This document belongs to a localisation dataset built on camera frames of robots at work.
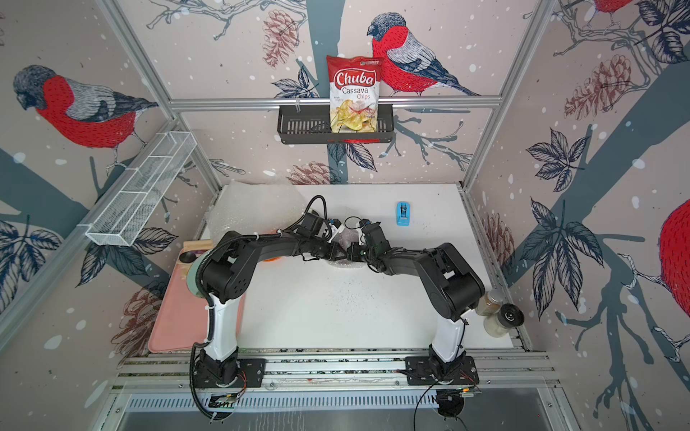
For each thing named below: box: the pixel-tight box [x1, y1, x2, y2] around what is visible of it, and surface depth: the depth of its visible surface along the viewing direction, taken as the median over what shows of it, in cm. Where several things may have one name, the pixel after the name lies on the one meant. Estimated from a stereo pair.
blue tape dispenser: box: [396, 201, 411, 228], surface depth 109 cm
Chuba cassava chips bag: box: [326, 55, 385, 133], surface depth 87 cm
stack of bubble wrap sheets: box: [206, 178, 307, 243], surface depth 109 cm
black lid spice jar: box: [483, 303, 526, 338], surface depth 74 cm
